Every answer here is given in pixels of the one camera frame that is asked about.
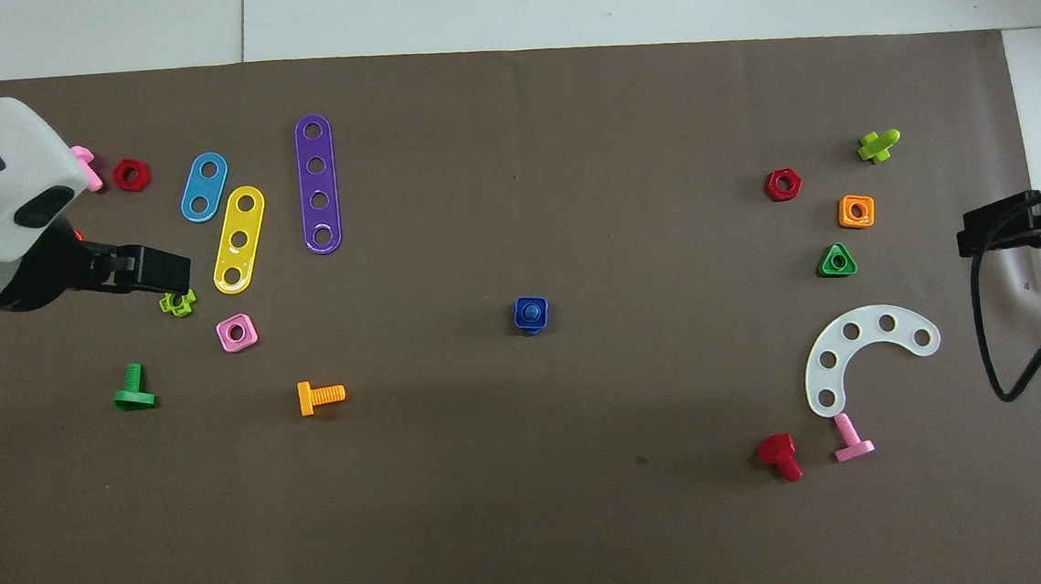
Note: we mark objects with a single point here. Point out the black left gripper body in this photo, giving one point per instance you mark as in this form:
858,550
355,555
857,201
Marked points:
52,270

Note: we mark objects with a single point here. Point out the blue square plastic nut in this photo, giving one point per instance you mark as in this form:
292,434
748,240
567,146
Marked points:
520,306

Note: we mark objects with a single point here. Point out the blue plastic screw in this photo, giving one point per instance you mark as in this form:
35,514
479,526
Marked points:
531,310

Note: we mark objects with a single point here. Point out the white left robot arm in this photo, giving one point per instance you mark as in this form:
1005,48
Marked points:
18,185

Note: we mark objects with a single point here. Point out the lime cross-shaped nut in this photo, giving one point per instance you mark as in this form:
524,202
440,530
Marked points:
189,300

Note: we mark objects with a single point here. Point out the blue two-hole plate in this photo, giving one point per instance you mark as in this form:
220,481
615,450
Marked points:
204,188

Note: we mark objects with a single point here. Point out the yellow three-hole plate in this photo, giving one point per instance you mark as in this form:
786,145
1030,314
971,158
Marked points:
243,222

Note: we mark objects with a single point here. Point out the pink plastic bolt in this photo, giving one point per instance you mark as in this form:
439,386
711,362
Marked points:
852,448
93,175

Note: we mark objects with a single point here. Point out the red hexagonal plastic nut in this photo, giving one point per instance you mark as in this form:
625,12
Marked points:
770,185
119,169

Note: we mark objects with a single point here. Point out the pink square plastic nut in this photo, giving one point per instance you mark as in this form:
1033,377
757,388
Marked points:
250,342

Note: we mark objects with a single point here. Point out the green plastic bolt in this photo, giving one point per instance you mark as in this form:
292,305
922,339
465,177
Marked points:
134,398

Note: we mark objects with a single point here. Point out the lime plastic bolt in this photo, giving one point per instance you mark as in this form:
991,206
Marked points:
877,148

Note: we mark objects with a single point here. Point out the orange square plastic nut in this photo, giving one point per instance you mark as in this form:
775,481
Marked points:
845,222

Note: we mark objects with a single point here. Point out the green triangular plastic nut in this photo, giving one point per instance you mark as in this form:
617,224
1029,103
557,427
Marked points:
826,271

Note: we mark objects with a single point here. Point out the purple four-hole plate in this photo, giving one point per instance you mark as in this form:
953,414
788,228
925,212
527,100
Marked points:
318,183

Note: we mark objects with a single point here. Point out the white curved five-hole plate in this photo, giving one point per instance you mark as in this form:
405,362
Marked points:
839,346

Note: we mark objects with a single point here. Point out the orange plastic bolt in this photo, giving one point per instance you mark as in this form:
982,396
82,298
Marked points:
308,398

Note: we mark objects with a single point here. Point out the red plastic bolt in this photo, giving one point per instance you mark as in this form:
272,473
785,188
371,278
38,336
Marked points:
776,448

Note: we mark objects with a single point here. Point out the brown table mat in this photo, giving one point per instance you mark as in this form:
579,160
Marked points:
533,474

